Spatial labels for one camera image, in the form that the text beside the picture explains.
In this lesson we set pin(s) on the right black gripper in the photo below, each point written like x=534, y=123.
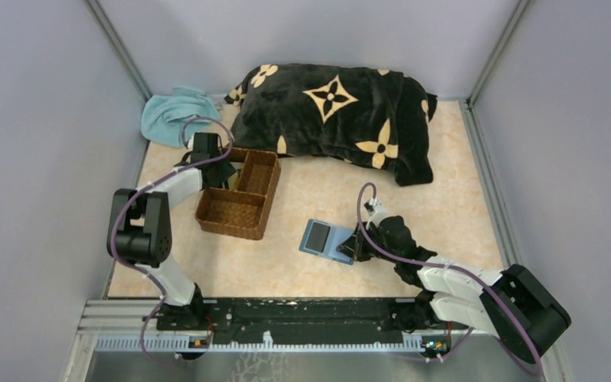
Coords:
x=354, y=246

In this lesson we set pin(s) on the woven brown divided basket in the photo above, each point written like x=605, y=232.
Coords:
x=243, y=211

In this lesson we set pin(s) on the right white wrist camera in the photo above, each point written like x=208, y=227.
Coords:
x=376, y=212

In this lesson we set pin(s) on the dark grey credit card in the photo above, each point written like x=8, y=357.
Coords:
x=317, y=237

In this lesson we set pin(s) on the light blue cloth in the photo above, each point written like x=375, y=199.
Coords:
x=164, y=116

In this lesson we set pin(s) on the teal leather card holder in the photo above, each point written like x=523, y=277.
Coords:
x=336, y=249

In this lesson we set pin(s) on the black pillow with tan flowers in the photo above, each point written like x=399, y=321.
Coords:
x=371, y=118

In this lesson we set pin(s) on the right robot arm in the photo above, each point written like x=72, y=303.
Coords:
x=495, y=300

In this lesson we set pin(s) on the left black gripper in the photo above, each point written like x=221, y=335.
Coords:
x=227, y=169

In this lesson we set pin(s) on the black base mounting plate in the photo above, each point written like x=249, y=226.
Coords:
x=315, y=321

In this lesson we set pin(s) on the aluminium front rail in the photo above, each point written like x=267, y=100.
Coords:
x=130, y=324

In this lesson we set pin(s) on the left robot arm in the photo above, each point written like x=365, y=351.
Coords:
x=140, y=233

